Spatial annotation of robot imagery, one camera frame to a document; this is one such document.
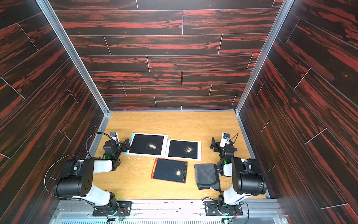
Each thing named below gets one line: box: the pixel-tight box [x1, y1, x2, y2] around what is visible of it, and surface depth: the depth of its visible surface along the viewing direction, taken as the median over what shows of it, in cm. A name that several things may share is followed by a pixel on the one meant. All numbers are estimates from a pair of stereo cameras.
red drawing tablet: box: [151, 157, 188, 184], surface depth 88 cm
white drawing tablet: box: [165, 138, 202, 161], surface depth 98 cm
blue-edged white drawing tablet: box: [124, 132, 169, 158], surface depth 101 cm
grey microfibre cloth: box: [193, 163, 221, 192], surface depth 85 cm
